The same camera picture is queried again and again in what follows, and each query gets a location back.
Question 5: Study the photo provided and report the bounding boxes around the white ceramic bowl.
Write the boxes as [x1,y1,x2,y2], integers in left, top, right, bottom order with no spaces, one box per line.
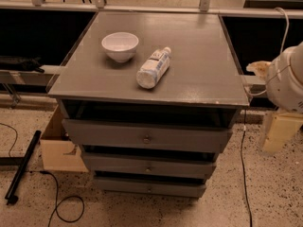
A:
[101,32,139,62]

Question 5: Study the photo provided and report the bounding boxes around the grey bottom drawer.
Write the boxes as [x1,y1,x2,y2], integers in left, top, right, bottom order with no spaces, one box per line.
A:
[95,177,205,198]

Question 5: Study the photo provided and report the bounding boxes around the metal rail frame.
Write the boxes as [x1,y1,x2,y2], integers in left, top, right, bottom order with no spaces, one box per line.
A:
[0,0,303,125]

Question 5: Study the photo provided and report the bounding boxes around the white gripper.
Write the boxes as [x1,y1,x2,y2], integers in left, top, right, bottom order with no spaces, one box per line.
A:
[246,46,303,155]

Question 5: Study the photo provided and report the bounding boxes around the grey middle drawer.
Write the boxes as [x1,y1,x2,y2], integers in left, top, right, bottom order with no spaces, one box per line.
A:
[81,153,216,179]

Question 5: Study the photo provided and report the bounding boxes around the grey top drawer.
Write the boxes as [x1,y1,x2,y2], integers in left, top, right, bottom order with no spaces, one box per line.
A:
[62,119,232,152]

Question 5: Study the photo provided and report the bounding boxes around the white hanging cable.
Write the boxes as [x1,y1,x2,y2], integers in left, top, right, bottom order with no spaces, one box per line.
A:
[244,7,291,98]

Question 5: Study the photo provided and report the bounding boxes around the white plastic bottle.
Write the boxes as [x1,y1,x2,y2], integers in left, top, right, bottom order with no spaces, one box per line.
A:
[136,47,171,89]

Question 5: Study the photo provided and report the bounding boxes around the black metal bar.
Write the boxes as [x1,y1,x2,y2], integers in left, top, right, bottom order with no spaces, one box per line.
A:
[5,131,41,205]

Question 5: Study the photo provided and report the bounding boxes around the grey drawer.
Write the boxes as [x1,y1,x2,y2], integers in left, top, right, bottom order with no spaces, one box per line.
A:
[81,153,216,179]
[62,119,232,152]
[95,177,205,198]

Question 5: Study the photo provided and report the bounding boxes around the black cloth on rail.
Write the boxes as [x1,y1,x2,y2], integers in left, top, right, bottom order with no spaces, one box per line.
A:
[0,56,45,73]

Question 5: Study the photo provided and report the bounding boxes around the brown cardboard box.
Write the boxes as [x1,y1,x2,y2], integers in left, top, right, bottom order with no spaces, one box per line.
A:
[40,107,88,172]

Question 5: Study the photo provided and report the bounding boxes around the black floor cable right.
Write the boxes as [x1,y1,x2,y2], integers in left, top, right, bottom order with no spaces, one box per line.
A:
[240,109,254,227]

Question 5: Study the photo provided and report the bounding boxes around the grey wooden drawer cabinet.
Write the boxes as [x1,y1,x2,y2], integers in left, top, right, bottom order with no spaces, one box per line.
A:
[49,11,249,198]

